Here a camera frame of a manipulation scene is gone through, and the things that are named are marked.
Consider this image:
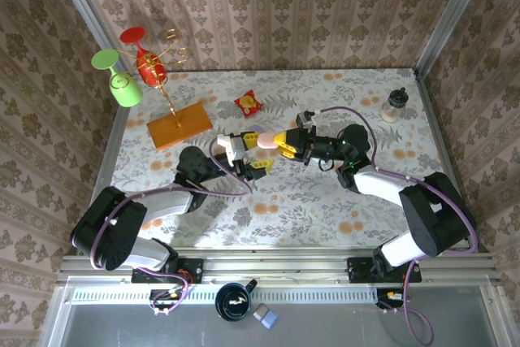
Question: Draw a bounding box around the pink earbud charging case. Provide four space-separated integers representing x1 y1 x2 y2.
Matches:
256 131 278 151

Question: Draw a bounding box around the red snack packet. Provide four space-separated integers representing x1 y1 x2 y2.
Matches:
233 89 264 119

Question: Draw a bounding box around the glass spice jar black lid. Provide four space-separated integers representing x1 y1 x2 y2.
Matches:
380 87 407 124

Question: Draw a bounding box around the floral patterned table cover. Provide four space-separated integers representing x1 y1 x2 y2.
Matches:
99 69 468 249

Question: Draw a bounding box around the green wine glass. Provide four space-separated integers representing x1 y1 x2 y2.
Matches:
90 48 144 109

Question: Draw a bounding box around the red wine glass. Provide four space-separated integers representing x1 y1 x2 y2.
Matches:
119 26 168 87

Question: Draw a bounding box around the black power connector block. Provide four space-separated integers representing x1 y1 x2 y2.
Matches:
149 288 184 310
375 288 407 310

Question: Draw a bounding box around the black mug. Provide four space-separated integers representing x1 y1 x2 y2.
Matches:
214 279 259 323

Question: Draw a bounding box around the blue eraser block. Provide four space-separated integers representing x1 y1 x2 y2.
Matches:
259 309 280 331

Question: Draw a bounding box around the gold wire rack wooden base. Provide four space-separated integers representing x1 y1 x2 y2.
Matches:
116 28 215 151

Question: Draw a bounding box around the aluminium table edge rail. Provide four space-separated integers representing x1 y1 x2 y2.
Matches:
413 67 479 253
92 74 132 206

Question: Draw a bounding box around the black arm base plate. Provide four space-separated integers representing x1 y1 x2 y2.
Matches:
347 256 423 284
130 258 204 285

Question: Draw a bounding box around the aluminium frame rail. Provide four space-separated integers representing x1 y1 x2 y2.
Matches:
56 247 503 285

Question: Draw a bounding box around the white slotted cable duct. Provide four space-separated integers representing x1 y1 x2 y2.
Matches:
71 286 407 303

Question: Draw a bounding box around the aluminium frame post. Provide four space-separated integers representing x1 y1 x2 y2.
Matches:
414 0 495 80
46 0 131 80

